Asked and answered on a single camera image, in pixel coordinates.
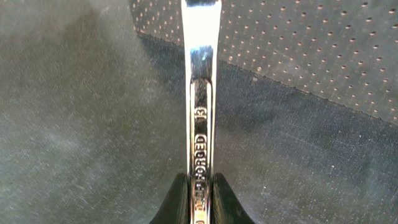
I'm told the steel wrench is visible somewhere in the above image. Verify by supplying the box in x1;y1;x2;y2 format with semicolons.
181;0;223;224

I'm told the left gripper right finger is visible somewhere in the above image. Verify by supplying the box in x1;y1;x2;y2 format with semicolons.
210;172;256;224

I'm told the black pegboard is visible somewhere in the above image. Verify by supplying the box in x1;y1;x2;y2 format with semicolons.
129;0;398;126

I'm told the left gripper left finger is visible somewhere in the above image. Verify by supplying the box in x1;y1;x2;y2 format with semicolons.
149;172;191;224

